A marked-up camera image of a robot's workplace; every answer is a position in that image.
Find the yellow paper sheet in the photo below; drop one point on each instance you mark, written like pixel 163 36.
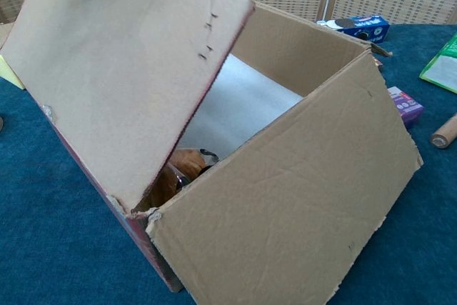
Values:
pixel 9 74

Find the beige round ball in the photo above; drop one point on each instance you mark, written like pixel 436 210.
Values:
pixel 1 124

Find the white foam sheet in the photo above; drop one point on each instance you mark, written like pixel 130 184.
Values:
pixel 246 105

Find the green snack packet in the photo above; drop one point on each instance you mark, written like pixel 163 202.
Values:
pixel 441 67

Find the red-brown cardboard shipping box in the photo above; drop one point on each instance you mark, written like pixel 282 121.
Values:
pixel 285 194

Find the brown item in clear wrap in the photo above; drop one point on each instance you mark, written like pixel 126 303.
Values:
pixel 185 165

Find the small purple box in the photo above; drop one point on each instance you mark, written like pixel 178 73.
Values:
pixel 408 106

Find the blue cookie box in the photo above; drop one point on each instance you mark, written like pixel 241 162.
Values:
pixel 371 30

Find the blue tablecloth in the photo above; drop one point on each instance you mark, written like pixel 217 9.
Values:
pixel 53 230

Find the brown wooden rolling pin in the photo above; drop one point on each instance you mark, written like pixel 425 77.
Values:
pixel 444 135

